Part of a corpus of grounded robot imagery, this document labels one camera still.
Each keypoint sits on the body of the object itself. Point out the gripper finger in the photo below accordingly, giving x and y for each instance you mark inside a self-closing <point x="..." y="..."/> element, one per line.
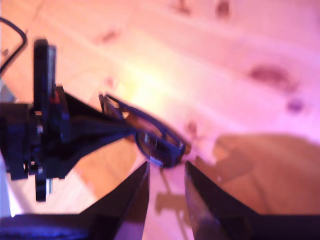
<point x="82" y="120"/>
<point x="130" y="205"/>
<point x="70" y="155"/>
<point x="212" y="215"/>

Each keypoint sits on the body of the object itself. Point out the black sunglasses with sticker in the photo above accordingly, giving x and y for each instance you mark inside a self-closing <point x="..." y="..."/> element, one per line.
<point x="160" y="147"/>

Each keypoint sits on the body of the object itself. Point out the arm pale camera box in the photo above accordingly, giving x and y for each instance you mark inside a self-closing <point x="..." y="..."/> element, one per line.
<point x="5" y="92"/>

